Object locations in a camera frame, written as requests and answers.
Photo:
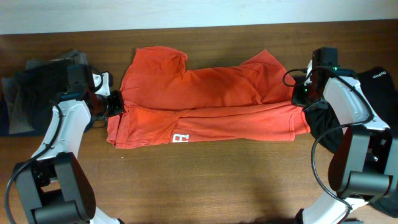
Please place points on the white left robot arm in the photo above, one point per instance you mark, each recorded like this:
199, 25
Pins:
52, 186

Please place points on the orange t-shirt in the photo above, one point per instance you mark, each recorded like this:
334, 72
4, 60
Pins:
165, 102

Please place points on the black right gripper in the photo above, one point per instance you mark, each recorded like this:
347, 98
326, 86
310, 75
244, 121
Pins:
296, 98

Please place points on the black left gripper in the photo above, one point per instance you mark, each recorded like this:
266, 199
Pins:
117, 104

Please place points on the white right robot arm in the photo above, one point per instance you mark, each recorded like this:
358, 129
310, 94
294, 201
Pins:
354, 157

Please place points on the dark folded shirt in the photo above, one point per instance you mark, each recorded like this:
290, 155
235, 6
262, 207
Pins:
39, 87

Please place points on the black adidas jacket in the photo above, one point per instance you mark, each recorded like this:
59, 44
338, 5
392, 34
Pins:
378, 87

